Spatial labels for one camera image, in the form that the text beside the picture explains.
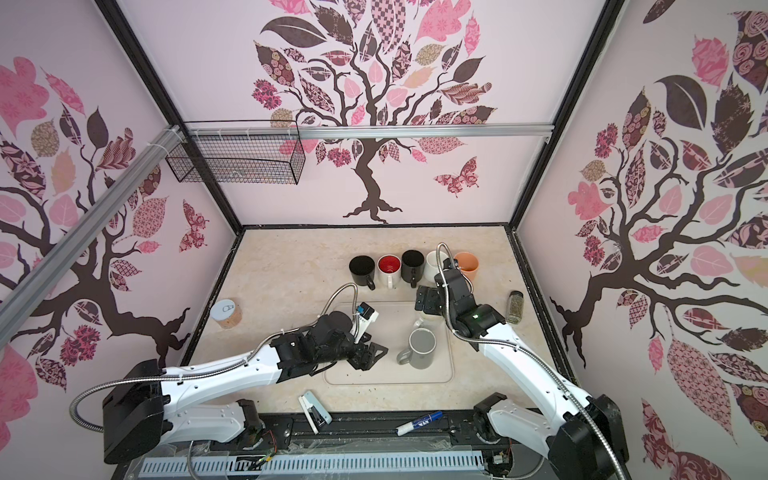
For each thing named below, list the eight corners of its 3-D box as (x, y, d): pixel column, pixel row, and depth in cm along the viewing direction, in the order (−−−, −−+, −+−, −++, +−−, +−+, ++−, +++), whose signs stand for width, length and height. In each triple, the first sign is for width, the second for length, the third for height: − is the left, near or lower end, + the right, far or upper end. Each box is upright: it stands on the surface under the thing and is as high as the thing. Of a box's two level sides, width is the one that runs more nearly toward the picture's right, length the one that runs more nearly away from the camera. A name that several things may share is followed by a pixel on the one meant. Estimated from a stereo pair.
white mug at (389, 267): (377, 292, 102) (376, 279, 96) (378, 267, 109) (377, 254, 103) (401, 292, 102) (401, 279, 96) (400, 267, 109) (401, 254, 103)
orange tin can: (214, 328, 94) (205, 319, 90) (222, 308, 99) (214, 299, 94) (238, 328, 94) (230, 319, 90) (245, 308, 99) (238, 299, 94)
